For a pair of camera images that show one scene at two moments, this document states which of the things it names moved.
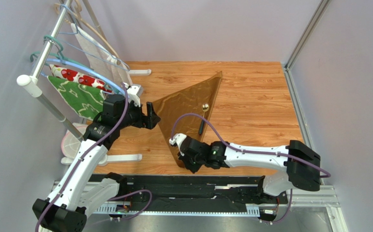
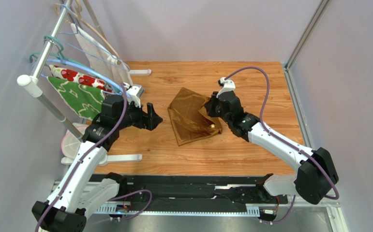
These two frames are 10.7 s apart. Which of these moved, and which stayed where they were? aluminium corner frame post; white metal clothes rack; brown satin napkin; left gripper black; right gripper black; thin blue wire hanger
Moved: brown satin napkin; right gripper black
Stayed: white metal clothes rack; aluminium corner frame post; left gripper black; thin blue wire hanger
